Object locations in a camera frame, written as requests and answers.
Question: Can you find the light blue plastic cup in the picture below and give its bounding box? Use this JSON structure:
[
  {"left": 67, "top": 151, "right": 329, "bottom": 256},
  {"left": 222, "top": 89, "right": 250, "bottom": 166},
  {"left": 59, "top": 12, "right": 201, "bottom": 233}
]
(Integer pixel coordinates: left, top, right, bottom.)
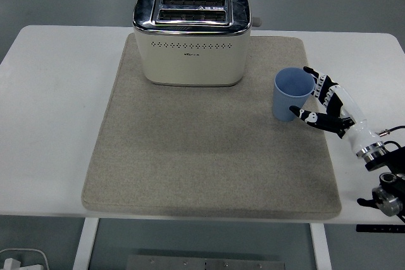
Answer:
[{"left": 271, "top": 66, "right": 316, "bottom": 122}]

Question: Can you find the white plug block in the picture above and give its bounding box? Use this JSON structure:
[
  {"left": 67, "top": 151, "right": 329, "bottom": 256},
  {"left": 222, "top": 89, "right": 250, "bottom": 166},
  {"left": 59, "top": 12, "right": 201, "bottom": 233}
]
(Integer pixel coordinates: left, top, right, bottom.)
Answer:
[{"left": 2, "top": 257, "right": 23, "bottom": 270}]

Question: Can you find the beige fabric table mat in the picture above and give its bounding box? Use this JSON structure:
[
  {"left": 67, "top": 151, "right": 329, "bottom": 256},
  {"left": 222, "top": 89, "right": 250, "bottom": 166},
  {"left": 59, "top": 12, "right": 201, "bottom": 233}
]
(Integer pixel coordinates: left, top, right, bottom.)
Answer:
[{"left": 81, "top": 34, "right": 343, "bottom": 220}]

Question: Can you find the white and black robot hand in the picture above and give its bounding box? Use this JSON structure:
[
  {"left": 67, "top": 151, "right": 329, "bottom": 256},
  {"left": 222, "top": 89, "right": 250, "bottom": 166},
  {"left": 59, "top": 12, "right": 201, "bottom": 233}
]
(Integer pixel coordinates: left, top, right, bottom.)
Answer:
[{"left": 289, "top": 66, "right": 383, "bottom": 154}]

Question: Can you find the cream and chrome toaster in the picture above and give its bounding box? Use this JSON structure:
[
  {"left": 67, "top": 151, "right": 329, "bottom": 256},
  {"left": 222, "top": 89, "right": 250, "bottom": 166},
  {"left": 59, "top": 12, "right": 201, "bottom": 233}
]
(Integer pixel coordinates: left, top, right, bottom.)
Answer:
[{"left": 132, "top": 0, "right": 263, "bottom": 88}]

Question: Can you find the white table leg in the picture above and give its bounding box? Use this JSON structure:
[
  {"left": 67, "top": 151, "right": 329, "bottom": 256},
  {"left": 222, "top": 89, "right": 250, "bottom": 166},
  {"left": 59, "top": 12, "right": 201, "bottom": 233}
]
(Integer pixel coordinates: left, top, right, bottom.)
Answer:
[
  {"left": 72, "top": 218, "right": 101, "bottom": 270},
  {"left": 309, "top": 223, "right": 333, "bottom": 270}
]

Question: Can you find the black table control panel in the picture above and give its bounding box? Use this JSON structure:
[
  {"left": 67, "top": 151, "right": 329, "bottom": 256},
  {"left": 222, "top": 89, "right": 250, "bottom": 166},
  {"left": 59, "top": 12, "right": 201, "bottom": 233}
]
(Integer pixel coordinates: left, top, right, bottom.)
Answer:
[{"left": 356, "top": 224, "right": 405, "bottom": 233}]

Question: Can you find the grey metal plate with screws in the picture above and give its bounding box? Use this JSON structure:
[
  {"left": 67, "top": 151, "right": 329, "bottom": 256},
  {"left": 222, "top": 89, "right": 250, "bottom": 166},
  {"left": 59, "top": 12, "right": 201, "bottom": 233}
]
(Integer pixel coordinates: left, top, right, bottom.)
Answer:
[{"left": 126, "top": 254, "right": 287, "bottom": 270}]

